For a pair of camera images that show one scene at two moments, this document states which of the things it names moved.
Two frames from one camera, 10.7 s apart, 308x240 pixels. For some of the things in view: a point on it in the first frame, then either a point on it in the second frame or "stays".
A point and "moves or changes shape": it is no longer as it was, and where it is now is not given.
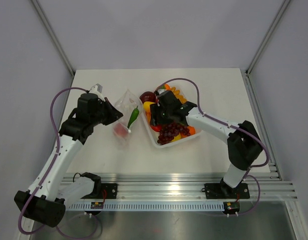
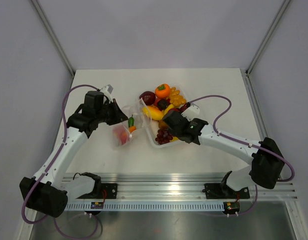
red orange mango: (157, 128) → (132, 128)
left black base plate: (111, 190) stays
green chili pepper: (134, 115) moves or changes shape
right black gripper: (155, 110) → (172, 132)
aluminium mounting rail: (189, 186) stays
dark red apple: (149, 96) stays
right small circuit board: (231, 207) stays
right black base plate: (221, 191) stays
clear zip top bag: (131, 106) moves or changes shape
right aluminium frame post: (277, 19) stays
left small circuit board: (97, 205) stays
